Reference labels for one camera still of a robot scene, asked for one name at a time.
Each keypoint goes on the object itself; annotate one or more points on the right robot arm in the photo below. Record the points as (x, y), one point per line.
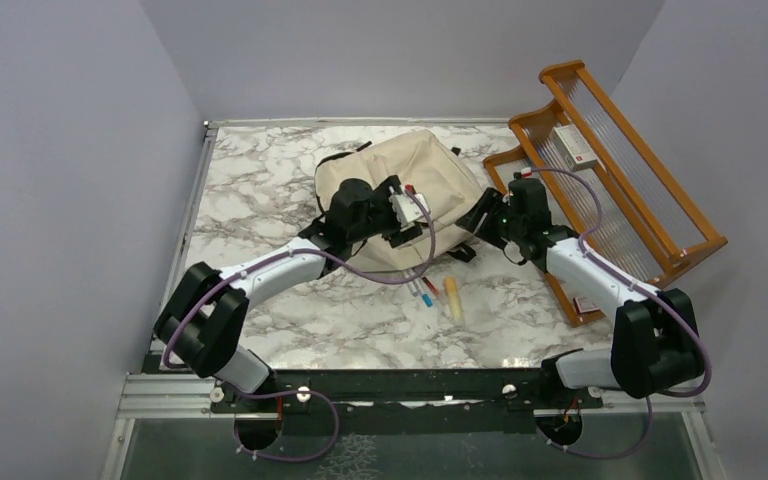
(655, 344)

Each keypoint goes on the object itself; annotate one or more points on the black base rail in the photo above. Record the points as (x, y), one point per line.
(304, 402)

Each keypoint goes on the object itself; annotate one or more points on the wooden rack with clear slats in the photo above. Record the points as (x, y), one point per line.
(650, 227)

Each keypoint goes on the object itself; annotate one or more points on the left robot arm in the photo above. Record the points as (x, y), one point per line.
(202, 321)

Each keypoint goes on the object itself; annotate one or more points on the small white red box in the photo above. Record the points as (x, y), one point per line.
(573, 147)

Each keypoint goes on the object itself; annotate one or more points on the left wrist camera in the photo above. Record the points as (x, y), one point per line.
(409, 206)

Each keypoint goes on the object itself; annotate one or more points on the clear grey pen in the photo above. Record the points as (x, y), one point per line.
(407, 275)

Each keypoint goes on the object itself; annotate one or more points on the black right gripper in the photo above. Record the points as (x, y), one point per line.
(491, 201)

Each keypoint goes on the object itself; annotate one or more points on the yellow pencil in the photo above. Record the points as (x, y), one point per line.
(454, 300)

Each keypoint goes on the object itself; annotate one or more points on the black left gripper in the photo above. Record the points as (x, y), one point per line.
(394, 234)

